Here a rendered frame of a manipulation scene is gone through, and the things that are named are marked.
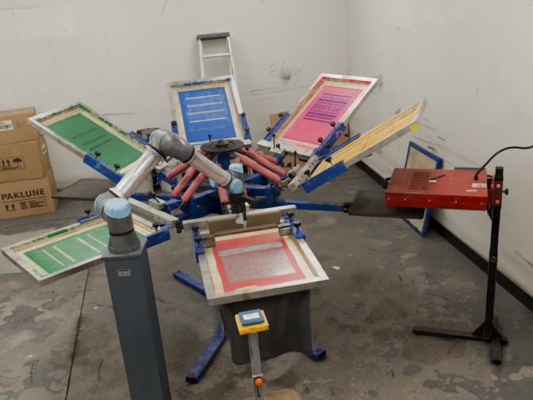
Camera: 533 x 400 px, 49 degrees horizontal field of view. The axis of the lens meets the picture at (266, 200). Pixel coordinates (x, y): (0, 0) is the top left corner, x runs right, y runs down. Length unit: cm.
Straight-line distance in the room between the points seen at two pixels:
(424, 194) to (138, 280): 170
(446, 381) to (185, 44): 485
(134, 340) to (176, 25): 474
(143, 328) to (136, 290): 21
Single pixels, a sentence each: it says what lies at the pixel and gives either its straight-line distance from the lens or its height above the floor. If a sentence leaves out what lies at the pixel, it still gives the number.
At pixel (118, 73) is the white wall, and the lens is 719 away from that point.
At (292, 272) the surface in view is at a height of 96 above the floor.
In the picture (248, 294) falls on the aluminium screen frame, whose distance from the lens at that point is 278.
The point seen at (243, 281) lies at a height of 96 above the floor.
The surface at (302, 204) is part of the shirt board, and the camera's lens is 392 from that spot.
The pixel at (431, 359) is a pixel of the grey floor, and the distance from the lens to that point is 402.
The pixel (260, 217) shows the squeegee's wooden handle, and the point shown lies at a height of 109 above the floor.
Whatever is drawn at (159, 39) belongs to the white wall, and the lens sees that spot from 714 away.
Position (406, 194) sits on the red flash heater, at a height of 110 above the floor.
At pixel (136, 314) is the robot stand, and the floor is 88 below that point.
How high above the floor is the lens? 237
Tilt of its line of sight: 21 degrees down
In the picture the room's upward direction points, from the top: 5 degrees counter-clockwise
